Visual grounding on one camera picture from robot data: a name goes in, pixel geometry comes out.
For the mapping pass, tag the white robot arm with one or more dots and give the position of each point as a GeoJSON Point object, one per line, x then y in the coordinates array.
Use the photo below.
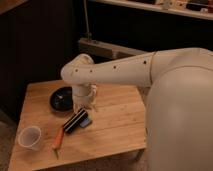
{"type": "Point", "coordinates": [179, 108]}

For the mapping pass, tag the metal pole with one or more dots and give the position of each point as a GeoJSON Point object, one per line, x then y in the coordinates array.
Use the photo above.
{"type": "Point", "coordinates": [88, 33]}

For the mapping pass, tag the black striped box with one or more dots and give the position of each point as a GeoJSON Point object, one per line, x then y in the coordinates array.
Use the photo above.
{"type": "Point", "coordinates": [74, 121]}

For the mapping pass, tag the black round bowl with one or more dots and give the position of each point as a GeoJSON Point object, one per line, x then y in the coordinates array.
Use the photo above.
{"type": "Point", "coordinates": [61, 99]}

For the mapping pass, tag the small blue sponge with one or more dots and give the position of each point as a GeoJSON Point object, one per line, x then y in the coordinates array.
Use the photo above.
{"type": "Point", "coordinates": [85, 123]}

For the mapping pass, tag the clear plastic cup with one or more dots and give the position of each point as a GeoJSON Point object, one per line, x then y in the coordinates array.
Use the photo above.
{"type": "Point", "coordinates": [30, 137]}

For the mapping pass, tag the grey baseboard rail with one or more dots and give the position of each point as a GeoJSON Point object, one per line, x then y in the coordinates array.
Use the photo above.
{"type": "Point", "coordinates": [106, 50]}

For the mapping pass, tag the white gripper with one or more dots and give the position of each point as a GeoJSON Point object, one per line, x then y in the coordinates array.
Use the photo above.
{"type": "Point", "coordinates": [83, 96]}

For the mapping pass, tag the wall shelf with items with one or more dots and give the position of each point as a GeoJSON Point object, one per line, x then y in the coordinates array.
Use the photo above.
{"type": "Point", "coordinates": [200, 9]}

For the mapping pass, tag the wooden table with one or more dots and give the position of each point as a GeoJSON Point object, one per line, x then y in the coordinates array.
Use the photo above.
{"type": "Point", "coordinates": [118, 126]}

